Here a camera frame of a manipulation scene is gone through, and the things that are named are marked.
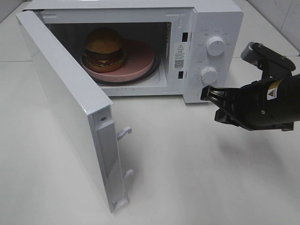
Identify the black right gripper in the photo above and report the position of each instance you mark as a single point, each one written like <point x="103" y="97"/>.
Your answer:
<point x="257" y="106"/>

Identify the round white door button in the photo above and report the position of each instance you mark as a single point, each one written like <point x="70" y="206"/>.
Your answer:
<point x="199" y="92"/>

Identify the white microwave knob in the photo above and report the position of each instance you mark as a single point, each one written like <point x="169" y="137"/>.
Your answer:
<point x="209" y="75"/>
<point x="215" y="45"/>

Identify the pink round plate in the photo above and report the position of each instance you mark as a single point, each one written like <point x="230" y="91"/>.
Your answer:
<point x="138" y="61"/>

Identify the burger with sesame-free bun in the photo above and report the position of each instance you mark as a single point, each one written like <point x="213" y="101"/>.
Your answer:
<point x="104" y="50"/>

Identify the white microwave door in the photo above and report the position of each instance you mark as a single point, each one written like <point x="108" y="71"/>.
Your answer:
<point x="81" y="107"/>

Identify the glass microwave turntable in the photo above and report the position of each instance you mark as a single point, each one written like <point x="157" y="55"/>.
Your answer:
<point x="153" y="69"/>

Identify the white microwave oven body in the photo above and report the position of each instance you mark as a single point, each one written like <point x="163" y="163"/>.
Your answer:
<point x="176" y="30"/>

